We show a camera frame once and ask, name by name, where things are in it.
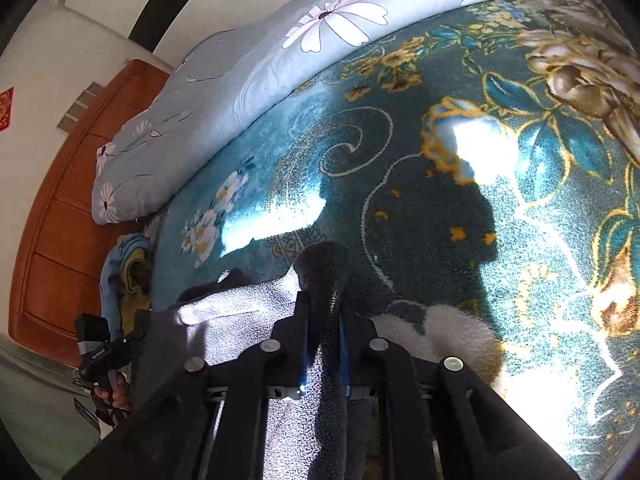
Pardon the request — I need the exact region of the light blue sweatshirt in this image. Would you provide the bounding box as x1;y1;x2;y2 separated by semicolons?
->
97;232;156;341

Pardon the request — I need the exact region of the grey wall socket panel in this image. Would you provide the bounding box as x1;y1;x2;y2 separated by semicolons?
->
57;82;103;131

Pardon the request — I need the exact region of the orange wooden headboard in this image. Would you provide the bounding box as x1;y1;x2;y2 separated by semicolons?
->
7;57;173;368

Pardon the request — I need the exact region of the light blue floral quilt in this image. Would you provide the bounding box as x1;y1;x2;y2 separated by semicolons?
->
90;0;586;226

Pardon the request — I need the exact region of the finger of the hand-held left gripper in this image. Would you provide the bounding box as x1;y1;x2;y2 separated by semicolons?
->
114;310;152;357

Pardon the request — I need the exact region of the dark grey and white fleece jacket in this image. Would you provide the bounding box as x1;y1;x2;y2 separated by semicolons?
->
130;240;506;480

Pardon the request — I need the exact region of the white wardrobe with black stripe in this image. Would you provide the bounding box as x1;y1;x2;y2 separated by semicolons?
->
55;0;291;68

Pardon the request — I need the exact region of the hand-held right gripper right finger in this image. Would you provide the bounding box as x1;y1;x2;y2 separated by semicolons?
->
340;300;581;480

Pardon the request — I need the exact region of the black wrist strap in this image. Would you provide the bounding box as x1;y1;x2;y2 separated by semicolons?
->
72;392;126;430

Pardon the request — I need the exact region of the red wall decoration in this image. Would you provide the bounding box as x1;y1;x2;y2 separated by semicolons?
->
0;87;15;133

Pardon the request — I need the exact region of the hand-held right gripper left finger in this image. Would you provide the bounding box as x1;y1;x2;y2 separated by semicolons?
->
65;287;313;480

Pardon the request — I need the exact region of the teal floral plush blanket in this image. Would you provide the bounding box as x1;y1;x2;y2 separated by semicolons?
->
145;0;640;480

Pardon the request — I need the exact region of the mustard knitted sweater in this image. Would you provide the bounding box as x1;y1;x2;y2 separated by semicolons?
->
117;255;153;333

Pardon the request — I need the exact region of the person's left hand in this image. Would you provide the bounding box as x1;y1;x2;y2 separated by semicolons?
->
95;370;133;413

